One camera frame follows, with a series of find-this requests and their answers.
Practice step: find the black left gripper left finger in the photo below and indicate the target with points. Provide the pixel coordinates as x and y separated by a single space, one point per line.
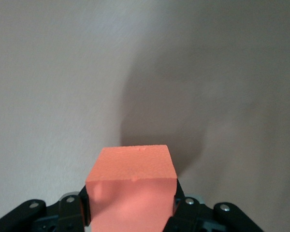
70 212

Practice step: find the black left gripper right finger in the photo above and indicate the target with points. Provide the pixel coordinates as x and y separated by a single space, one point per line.
195 217

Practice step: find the orange foam block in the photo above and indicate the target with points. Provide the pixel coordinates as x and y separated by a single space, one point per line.
133 183

